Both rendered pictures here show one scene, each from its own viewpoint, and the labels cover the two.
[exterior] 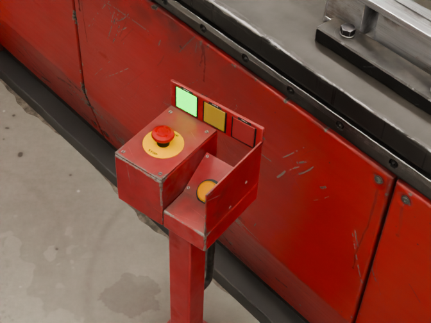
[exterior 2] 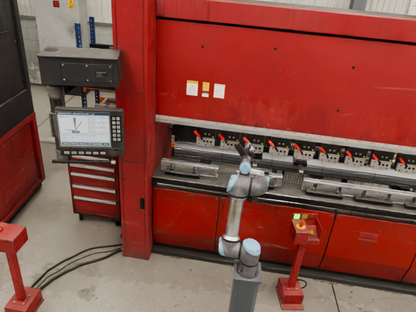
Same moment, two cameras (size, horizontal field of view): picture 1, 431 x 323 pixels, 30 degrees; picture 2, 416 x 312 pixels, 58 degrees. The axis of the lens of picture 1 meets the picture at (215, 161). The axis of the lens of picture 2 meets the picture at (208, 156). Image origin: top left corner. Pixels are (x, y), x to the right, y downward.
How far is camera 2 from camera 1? 2.36 m
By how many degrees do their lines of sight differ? 36
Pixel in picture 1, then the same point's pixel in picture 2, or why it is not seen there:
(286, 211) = not seen: hidden behind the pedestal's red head
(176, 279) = (298, 261)
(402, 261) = (338, 231)
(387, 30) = (319, 186)
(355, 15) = (311, 186)
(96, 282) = not seen: hidden behind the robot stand
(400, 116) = (334, 200)
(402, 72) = (328, 193)
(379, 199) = (332, 220)
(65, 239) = (228, 283)
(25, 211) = (210, 283)
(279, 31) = (298, 195)
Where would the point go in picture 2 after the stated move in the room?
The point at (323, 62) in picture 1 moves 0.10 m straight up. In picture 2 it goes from (312, 197) to (315, 187)
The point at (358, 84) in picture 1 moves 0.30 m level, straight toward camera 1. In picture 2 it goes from (322, 199) to (348, 220)
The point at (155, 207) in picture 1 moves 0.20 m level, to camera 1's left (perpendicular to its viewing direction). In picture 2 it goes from (306, 240) to (288, 250)
